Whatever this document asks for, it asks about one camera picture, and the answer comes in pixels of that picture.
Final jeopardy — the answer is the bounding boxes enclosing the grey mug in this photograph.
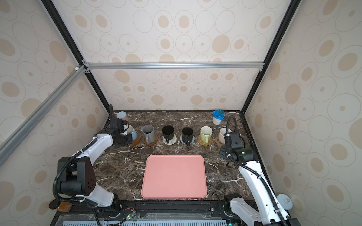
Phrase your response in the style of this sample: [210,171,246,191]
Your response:
[142,125,156,145]

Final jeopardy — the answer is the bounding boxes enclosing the multicolour woven coaster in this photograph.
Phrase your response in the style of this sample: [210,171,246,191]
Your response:
[163,135,177,145]

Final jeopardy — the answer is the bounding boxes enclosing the silver aluminium frame bar rear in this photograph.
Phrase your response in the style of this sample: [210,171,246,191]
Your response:
[85,61,265,70]

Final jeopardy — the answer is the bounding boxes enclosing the green can white lid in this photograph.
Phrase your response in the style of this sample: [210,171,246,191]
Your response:
[277,194,293,211]

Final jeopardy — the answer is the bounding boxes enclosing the silver aluminium frame bar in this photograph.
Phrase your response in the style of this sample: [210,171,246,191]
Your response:
[85,61,265,70]
[1,66,85,164]

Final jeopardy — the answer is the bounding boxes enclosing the white cup blue lid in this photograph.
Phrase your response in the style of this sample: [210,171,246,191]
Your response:
[213,109,225,125]

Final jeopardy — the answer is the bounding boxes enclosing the pink plastic tray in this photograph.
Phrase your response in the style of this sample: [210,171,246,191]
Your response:
[141,154,207,199]

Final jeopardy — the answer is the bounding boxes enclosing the black mug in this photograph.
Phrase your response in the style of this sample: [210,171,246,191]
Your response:
[162,125,174,141]
[182,127,194,136]

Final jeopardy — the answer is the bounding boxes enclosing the brown wooden coaster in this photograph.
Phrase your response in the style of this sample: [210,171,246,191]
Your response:
[130,135,141,147]
[142,136,159,147]

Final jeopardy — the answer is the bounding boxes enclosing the amber jar black lid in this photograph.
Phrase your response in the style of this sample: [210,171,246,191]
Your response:
[49,199,73,213]

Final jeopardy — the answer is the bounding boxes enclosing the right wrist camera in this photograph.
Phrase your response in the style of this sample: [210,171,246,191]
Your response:
[224,132,246,153]

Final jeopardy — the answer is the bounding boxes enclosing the green mug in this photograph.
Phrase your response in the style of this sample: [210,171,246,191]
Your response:
[200,126,213,142]

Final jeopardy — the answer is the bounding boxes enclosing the rattan woven coaster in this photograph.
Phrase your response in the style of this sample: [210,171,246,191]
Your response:
[198,135,213,146]

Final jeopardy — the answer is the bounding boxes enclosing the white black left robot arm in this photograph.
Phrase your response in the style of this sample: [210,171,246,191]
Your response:
[52,105,133,211]

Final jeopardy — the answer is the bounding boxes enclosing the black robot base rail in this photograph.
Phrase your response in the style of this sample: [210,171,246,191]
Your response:
[49,199,295,226]

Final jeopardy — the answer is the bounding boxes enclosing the brown wooden coaster front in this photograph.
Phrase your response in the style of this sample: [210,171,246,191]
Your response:
[142,136,159,147]

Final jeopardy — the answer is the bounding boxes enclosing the blue woven coaster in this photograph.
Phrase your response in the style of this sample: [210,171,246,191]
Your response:
[180,135,195,146]

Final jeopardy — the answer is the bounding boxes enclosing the cork paw coaster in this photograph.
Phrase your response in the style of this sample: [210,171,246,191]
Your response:
[214,138,223,148]

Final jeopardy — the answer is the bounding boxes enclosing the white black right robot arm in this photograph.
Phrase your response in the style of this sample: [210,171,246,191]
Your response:
[219,116,300,226]

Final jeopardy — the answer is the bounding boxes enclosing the pink jar grey lid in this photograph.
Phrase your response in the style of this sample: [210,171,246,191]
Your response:
[116,111,127,120]

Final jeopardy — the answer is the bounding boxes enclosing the silver aluminium frame bar left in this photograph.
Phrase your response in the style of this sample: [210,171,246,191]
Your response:
[1,66,85,164]

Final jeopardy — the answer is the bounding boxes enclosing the blue handled white mug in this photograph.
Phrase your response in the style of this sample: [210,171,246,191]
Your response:
[126,125,137,141]

